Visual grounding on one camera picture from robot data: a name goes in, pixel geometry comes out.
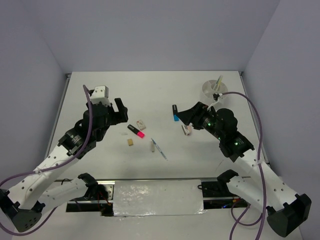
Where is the silver foil sheet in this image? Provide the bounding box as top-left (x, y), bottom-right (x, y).
top-left (113, 179), bottom-right (205, 217)

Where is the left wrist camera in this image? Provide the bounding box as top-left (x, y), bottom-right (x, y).
top-left (89, 85), bottom-right (111, 106)

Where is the beige chalk stick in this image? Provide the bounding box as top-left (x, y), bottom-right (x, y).
top-left (150, 141), bottom-right (155, 153)

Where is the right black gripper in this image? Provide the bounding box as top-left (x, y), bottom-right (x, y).
top-left (175, 101), bottom-right (224, 140)

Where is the white boxed eraser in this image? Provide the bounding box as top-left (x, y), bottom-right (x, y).
top-left (136, 119), bottom-right (146, 131)

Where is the blue clear pen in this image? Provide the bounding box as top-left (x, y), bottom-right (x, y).
top-left (151, 138), bottom-right (168, 161)

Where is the blue black highlighter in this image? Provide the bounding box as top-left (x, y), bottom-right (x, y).
top-left (172, 104), bottom-right (180, 122)

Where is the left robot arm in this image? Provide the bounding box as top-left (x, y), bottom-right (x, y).
top-left (0, 98), bottom-right (129, 236)

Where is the white round divided organizer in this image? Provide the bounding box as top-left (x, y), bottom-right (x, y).
top-left (200, 80), bottom-right (228, 106)

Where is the pink black highlighter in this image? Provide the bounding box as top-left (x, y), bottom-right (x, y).
top-left (127, 124), bottom-right (145, 139)

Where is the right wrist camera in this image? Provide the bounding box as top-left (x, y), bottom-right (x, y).
top-left (207, 93), bottom-right (223, 111)

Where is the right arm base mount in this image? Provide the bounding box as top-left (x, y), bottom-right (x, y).
top-left (197, 179), bottom-right (248, 210)

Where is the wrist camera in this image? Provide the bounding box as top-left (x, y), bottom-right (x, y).
top-left (89, 85), bottom-right (111, 106)
top-left (207, 93), bottom-right (223, 111)

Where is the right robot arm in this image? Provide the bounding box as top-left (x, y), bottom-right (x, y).
top-left (176, 102), bottom-right (312, 238)

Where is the yellow pen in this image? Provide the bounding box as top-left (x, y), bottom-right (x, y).
top-left (212, 75), bottom-right (223, 91)

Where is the tan eraser cube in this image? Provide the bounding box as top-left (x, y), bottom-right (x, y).
top-left (127, 139), bottom-right (134, 146)

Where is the pink mini stapler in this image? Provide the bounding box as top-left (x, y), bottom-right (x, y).
top-left (181, 125), bottom-right (192, 136)

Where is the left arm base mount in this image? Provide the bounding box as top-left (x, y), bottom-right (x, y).
top-left (65, 181), bottom-right (115, 217)

